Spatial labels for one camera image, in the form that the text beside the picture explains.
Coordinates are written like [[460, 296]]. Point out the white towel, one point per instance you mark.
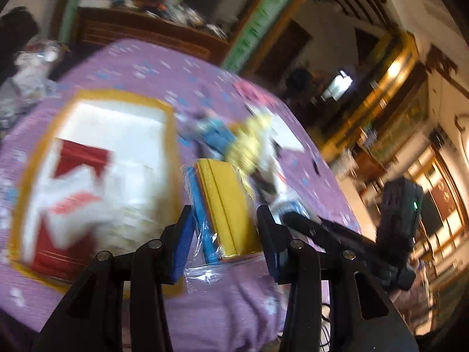
[[271, 165]]

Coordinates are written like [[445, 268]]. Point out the clutter of small things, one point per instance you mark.
[[183, 11]]

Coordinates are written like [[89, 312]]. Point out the pink cloth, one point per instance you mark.
[[252, 91]]

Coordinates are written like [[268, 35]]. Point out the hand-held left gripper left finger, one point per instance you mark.
[[179, 249]]

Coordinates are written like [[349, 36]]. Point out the yellow tray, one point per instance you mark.
[[121, 97]]

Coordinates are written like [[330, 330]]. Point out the white packet red print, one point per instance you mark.
[[80, 179]]

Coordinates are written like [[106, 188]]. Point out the white plastic bags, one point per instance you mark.
[[29, 73]]

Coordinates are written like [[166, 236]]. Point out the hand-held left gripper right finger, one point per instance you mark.
[[273, 253]]

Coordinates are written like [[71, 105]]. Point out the blue cloth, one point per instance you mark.
[[220, 137]]

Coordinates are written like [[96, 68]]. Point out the gold framed cabinet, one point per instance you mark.
[[403, 117]]

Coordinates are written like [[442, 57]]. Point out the brown wooden door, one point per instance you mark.
[[285, 44]]

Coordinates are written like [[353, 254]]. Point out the wooden cabinet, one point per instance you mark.
[[146, 33]]

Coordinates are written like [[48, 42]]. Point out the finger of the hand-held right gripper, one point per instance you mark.
[[304, 227], [348, 234]]

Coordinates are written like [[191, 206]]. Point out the purple floral tablecloth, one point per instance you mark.
[[220, 300]]

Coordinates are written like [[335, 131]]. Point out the coloured sponge cloths pack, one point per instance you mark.
[[223, 205]]

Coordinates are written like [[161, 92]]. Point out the white blue packet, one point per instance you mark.
[[289, 201]]

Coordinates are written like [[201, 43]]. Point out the yellow towel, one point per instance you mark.
[[245, 146]]

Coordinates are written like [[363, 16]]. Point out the white paper booklet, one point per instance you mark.
[[289, 135]]

